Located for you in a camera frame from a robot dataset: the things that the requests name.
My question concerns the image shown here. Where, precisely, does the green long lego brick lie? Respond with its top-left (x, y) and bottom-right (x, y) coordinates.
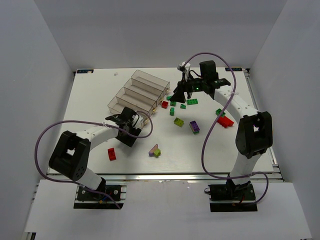
top-left (186, 98), bottom-right (199, 106)

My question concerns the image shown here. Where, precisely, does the green lego with number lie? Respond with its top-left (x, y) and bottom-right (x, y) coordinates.
top-left (169, 107), bottom-right (175, 116)

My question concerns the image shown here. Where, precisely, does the red square lego brick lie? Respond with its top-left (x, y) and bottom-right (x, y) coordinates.
top-left (161, 101), bottom-right (169, 109)

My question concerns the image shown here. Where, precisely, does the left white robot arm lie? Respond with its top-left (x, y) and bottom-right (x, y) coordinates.
top-left (48, 107), bottom-right (143, 192)

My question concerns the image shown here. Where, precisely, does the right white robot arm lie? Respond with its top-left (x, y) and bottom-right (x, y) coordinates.
top-left (170, 60), bottom-right (273, 188)

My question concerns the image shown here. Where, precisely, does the clear container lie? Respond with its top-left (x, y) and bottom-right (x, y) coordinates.
top-left (131, 70), bottom-right (170, 98)
top-left (124, 77), bottom-right (164, 107)
top-left (115, 87), bottom-right (157, 116)
top-left (108, 96), bottom-right (148, 129)

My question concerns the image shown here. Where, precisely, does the blue label right corner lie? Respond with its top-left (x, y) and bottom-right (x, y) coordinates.
top-left (225, 67), bottom-right (243, 72)

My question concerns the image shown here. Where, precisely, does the blue label corner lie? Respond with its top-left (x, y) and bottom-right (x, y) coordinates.
top-left (225, 67), bottom-right (243, 72)
top-left (76, 69), bottom-right (94, 74)

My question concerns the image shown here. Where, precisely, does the lime square lego brick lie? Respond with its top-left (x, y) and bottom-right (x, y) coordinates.
top-left (173, 117), bottom-right (184, 127)

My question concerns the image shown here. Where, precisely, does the green lego brick right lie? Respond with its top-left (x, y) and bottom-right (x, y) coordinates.
top-left (215, 108), bottom-right (226, 118)

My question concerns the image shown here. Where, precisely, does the red lego brick front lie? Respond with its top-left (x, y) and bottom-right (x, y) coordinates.
top-left (107, 148), bottom-right (117, 161)

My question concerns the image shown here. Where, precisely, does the purple and lime lego stack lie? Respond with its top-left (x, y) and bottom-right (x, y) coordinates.
top-left (148, 144), bottom-right (161, 158)

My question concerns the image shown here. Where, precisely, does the red large lego brick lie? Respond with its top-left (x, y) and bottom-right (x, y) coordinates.
top-left (217, 116), bottom-right (234, 128)

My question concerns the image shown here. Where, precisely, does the blue label left corner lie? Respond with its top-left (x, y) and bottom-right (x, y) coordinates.
top-left (76, 69), bottom-right (94, 74)

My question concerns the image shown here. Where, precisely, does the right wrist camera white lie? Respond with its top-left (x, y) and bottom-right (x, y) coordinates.
top-left (177, 61), bottom-right (191, 81)

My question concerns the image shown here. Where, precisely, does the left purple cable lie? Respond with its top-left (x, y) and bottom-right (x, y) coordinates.
top-left (35, 109), bottom-right (154, 210)

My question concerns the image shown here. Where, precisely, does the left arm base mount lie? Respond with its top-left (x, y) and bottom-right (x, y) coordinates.
top-left (73, 184), bottom-right (127, 210)

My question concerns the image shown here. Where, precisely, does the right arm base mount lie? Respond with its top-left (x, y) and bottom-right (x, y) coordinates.
top-left (204, 183), bottom-right (258, 213)

